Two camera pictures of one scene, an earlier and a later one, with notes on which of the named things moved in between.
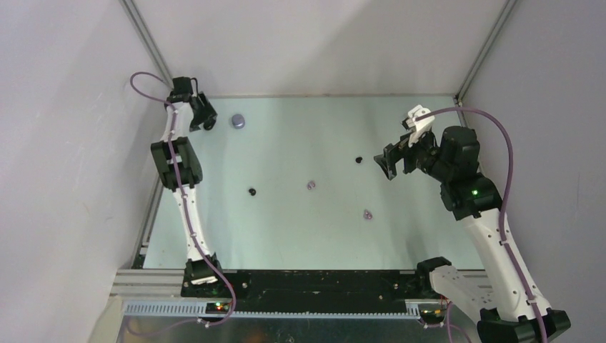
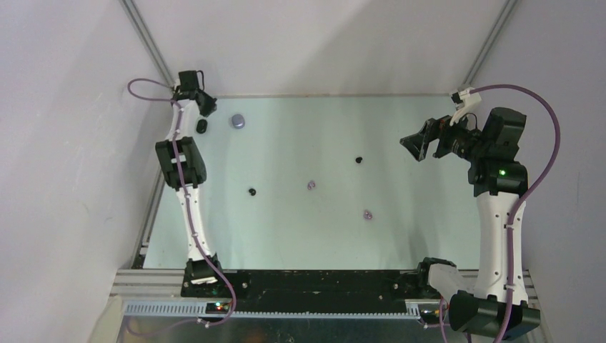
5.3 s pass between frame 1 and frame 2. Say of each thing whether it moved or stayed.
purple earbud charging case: stayed
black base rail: stayed
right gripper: moved
